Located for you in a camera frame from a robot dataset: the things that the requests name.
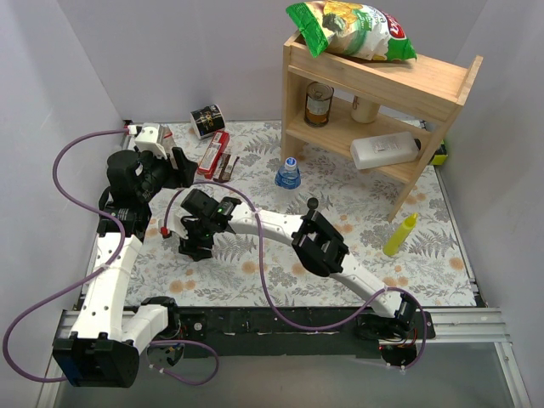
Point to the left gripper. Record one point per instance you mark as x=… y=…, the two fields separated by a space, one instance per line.
x=172 y=168

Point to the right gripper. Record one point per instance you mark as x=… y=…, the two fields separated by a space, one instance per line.
x=194 y=245

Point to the clear red-label bottle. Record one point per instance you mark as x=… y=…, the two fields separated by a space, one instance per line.
x=167 y=141

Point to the blue-label Pocari bottle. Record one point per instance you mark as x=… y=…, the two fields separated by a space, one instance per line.
x=289 y=180

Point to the white blue Pocari cap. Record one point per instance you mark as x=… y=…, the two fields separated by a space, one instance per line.
x=290 y=164

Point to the black bottle cap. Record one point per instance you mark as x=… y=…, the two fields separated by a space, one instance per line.
x=312 y=203

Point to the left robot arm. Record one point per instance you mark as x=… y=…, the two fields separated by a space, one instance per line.
x=102 y=350

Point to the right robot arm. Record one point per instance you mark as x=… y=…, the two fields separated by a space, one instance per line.
x=320 y=248

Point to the yellow bottle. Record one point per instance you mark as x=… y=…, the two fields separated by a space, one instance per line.
x=399 y=236

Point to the red cardboard box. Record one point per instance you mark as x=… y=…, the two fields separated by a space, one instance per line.
x=208 y=163

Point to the brown snack bar wrapper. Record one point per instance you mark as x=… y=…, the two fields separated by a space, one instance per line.
x=228 y=168

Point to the tin can on shelf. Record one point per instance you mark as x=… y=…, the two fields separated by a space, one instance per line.
x=318 y=104

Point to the floral table mat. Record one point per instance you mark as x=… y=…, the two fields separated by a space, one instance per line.
x=245 y=272

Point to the beige cup on shelf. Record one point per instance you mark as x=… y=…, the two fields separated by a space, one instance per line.
x=364 y=110

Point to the white jug on shelf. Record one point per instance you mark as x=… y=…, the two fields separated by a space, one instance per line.
x=384 y=150

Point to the wooden shelf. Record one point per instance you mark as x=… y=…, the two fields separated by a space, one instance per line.
x=424 y=88

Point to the black base bar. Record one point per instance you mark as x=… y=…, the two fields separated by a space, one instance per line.
x=257 y=331

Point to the green chips bag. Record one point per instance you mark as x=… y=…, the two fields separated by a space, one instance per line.
x=351 y=29

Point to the yellow green box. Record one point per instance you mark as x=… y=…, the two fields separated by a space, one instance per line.
x=440 y=155

